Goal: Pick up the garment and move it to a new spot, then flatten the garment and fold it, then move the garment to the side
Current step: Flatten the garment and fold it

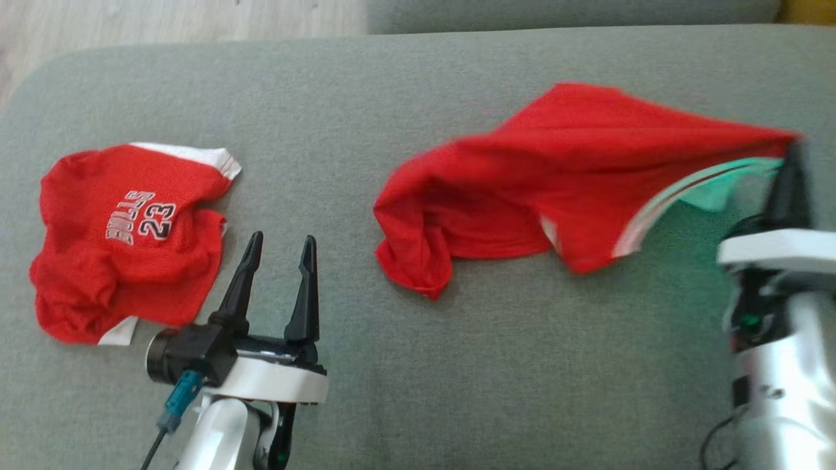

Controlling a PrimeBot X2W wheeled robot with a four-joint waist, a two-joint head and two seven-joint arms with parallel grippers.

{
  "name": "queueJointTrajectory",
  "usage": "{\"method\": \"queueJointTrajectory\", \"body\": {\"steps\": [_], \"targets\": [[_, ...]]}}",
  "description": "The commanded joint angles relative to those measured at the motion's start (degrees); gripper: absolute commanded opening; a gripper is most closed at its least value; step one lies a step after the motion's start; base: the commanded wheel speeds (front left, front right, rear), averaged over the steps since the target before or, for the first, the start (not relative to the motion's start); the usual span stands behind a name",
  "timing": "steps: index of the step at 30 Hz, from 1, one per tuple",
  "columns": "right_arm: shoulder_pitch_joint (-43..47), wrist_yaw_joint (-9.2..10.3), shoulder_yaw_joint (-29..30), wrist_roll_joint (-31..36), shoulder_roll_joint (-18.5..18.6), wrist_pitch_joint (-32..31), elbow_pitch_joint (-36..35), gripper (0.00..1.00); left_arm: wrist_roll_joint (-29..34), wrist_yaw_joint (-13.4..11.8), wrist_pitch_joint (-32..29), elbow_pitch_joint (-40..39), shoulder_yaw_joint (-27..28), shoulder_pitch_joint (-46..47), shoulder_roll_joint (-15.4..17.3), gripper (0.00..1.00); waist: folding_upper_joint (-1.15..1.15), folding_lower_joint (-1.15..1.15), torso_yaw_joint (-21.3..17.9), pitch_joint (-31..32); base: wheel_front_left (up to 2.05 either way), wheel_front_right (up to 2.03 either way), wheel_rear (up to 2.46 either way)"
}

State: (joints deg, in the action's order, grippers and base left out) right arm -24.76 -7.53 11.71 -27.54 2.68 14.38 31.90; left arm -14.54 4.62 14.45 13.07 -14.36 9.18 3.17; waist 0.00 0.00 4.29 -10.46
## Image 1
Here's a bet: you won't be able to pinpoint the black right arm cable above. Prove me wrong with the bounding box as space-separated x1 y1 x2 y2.
699 405 748 470

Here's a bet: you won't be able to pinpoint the red jersey shirt white sleeves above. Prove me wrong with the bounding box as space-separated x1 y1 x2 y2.
372 82 801 301

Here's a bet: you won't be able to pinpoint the yellow sofa cushion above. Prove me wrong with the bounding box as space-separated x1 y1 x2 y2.
777 0 836 27

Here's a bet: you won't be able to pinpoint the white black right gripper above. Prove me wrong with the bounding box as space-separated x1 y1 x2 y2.
717 140 836 347

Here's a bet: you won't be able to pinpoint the small red Bulls jersey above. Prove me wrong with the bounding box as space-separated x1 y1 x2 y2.
29 142 242 345

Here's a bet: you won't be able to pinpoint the black cable teal connector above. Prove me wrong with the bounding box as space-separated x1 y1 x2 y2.
139 369 204 470

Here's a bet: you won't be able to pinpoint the small grey sofa cushion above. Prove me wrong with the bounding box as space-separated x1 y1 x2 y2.
366 0 781 35

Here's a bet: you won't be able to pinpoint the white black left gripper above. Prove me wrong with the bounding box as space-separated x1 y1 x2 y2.
201 230 330 407

